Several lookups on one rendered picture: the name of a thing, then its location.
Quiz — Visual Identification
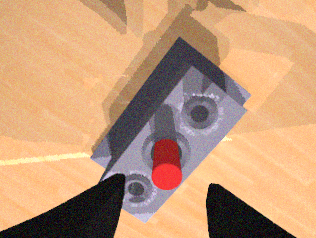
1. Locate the red peg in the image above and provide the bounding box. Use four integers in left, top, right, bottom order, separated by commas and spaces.
151, 139, 182, 189

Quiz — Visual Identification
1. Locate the grey plate with three holes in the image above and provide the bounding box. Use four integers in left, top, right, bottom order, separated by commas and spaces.
98, 63, 247, 223

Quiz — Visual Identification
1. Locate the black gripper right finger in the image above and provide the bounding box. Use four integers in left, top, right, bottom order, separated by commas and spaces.
204, 183, 297, 238

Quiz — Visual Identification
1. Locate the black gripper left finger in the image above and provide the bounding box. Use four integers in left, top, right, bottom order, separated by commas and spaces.
0, 172, 126, 238

